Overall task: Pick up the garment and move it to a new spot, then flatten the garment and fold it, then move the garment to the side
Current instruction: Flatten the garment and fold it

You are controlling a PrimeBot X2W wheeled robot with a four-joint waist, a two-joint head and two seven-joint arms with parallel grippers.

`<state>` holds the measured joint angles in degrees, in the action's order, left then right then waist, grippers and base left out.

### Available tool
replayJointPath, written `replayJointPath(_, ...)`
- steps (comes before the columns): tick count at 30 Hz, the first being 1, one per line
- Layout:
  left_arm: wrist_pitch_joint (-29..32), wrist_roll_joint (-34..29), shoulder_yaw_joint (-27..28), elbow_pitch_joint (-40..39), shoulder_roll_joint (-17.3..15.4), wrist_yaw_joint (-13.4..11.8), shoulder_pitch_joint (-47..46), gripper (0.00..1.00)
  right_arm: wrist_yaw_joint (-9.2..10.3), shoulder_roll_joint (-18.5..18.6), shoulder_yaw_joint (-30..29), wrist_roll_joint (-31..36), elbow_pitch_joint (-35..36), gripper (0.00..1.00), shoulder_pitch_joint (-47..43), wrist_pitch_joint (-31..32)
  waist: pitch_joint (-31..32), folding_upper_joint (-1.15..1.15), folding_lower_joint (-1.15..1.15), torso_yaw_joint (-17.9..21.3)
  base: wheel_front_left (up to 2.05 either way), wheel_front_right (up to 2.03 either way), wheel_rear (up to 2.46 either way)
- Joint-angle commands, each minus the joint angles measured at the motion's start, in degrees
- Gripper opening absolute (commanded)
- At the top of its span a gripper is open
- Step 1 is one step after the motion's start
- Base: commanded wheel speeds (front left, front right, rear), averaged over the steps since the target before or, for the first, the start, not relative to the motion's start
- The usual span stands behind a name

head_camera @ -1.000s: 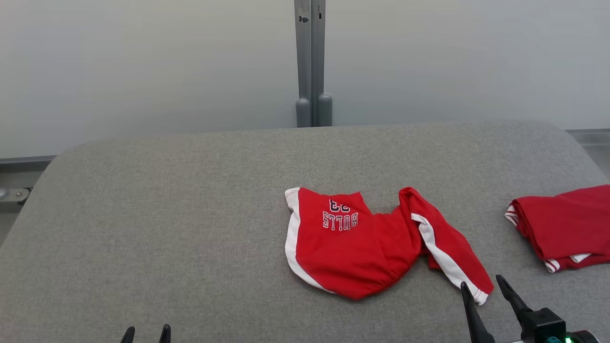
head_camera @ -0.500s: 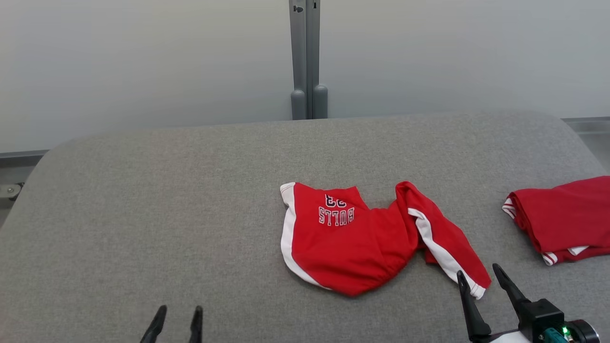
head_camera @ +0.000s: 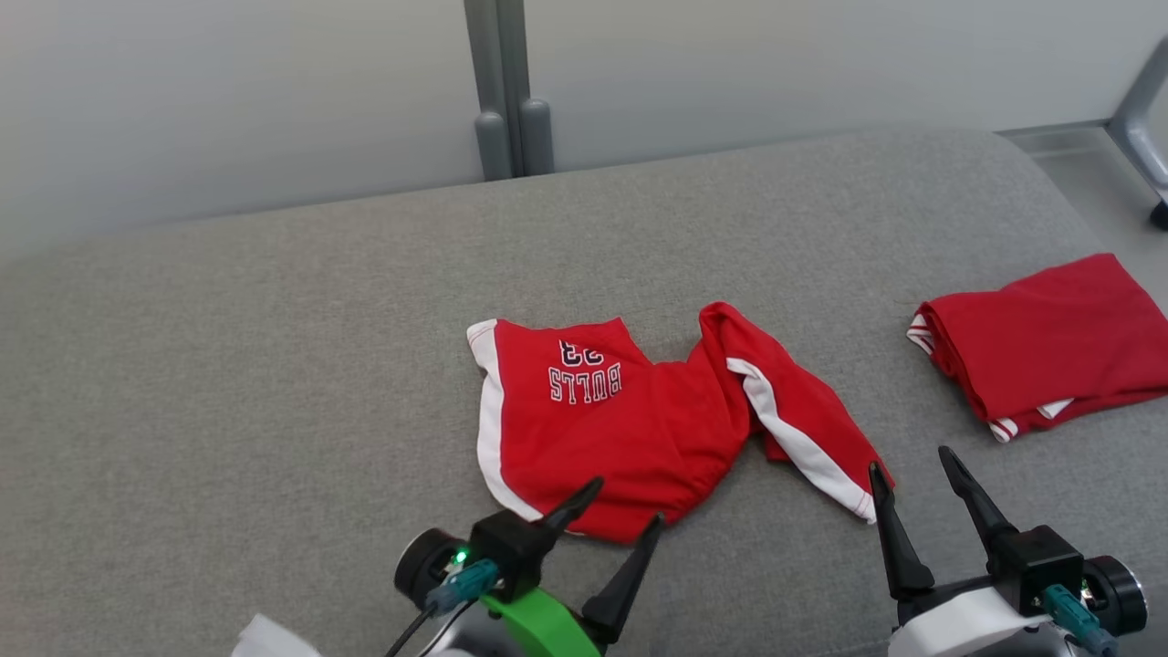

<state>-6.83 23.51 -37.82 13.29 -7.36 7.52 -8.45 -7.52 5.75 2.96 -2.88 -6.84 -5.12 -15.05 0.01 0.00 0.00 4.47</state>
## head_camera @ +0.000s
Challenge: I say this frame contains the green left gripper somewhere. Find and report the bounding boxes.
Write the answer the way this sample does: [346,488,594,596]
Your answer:
[481,476,665,657]

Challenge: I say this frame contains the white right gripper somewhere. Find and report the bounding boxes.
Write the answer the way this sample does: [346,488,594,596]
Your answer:
[869,445,1069,657]

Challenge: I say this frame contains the red white bulls shorts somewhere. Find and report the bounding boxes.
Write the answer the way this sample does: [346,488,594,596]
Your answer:
[465,301,897,546]

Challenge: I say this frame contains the red white jersey shirt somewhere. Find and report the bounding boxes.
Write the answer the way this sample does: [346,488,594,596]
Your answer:
[906,253,1168,444]

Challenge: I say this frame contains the teal left camera connector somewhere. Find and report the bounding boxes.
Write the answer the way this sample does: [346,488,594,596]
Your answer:
[424,559,501,614]

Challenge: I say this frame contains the teal camera connector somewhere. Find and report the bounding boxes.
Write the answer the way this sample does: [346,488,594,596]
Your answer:
[424,559,501,614]
[1040,584,1119,657]

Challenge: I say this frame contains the teal right camera connector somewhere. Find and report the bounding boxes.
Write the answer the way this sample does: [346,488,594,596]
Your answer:
[1040,584,1119,657]

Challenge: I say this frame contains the white tape cable label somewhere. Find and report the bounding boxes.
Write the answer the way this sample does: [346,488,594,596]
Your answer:
[230,613,320,657]

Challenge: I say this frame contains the grey vertical frame post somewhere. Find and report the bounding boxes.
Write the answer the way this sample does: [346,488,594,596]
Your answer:
[464,0,514,181]
[497,0,556,177]

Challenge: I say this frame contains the grey metal frame leg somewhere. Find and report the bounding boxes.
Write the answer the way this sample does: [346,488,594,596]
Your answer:
[1107,36,1168,231]

